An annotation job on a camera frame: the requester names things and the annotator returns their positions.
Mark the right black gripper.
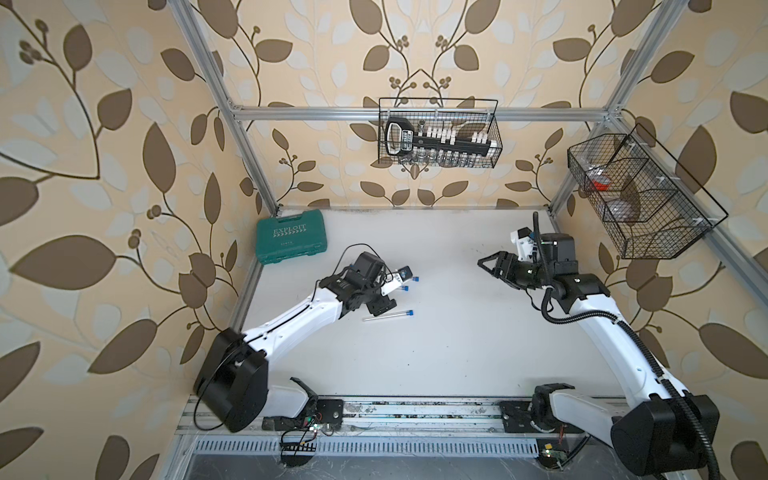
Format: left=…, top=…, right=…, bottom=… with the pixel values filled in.
left=479, top=250, right=553, bottom=291

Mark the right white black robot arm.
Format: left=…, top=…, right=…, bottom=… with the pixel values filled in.
left=477, top=225, right=721, bottom=479

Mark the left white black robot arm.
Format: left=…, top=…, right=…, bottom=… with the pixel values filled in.
left=193, top=252, right=413, bottom=433

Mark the green plastic tool case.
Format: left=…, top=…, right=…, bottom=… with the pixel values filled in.
left=255, top=210, right=328, bottom=265

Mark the red item in basket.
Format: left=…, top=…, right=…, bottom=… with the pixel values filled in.
left=586, top=167, right=613, bottom=192

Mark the black socket holder set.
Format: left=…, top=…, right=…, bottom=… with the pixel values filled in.
left=379, top=116, right=502, bottom=158

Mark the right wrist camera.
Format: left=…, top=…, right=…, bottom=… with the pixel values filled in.
left=511, top=227, right=537, bottom=262

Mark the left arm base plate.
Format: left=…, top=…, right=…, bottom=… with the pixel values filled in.
left=261, top=399, right=344, bottom=432

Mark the aluminium front rail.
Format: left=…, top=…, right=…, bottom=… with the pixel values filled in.
left=173, top=394, right=637, bottom=438

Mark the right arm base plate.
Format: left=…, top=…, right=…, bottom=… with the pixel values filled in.
left=498, top=399, right=583, bottom=435

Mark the black wire basket back wall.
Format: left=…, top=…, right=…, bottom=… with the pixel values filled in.
left=378, top=96, right=503, bottom=169

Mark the black wire basket wall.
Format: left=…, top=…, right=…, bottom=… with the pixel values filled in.
left=378, top=96, right=503, bottom=169
left=567, top=124, right=728, bottom=260

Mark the black wire basket right wall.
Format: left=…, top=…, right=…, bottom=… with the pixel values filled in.
left=567, top=124, right=728, bottom=260

